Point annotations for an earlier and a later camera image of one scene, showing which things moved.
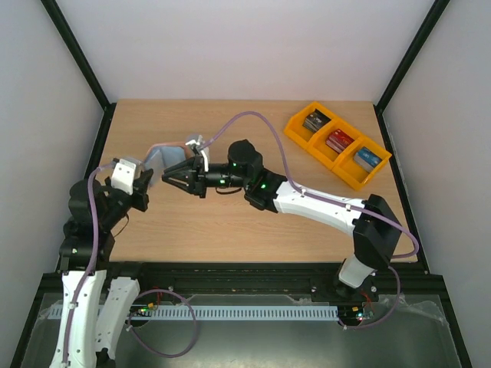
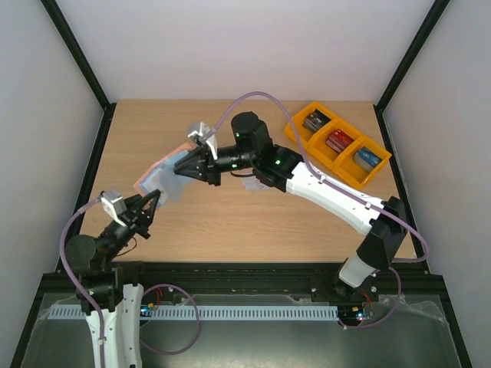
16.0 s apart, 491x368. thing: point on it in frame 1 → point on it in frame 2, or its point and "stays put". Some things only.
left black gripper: (141, 188) → (134, 217)
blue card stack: (367, 159) stays put
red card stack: (338, 140) stays put
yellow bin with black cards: (308, 123) stays put
